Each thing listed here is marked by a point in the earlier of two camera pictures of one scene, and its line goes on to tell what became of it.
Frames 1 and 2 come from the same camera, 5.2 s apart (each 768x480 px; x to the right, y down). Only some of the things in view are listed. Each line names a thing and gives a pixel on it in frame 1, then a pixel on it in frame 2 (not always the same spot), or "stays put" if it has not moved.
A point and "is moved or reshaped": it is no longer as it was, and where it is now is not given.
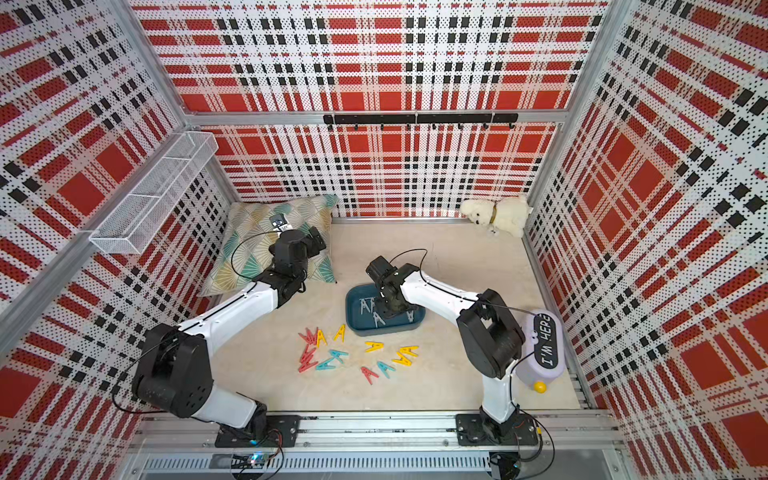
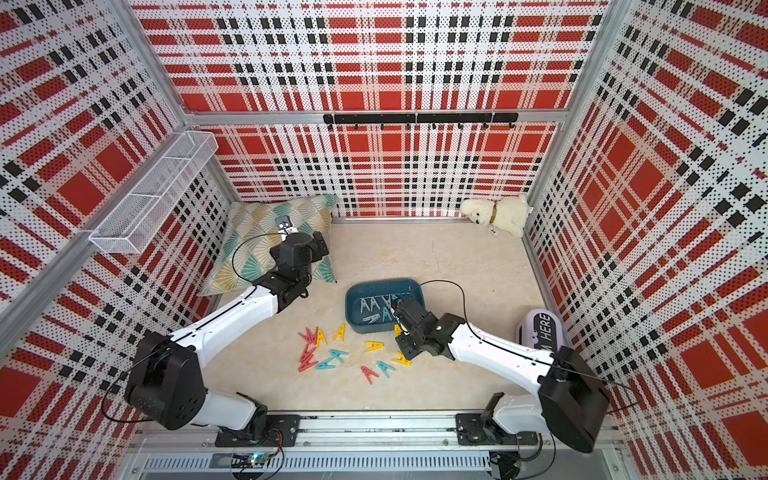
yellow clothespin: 320,337 stays put
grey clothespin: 377,318 is moved or reshaped
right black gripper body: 389,308 -> 410,345
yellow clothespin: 341,332 stays put
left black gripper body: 311,249 stays put
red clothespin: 307,356 stays put
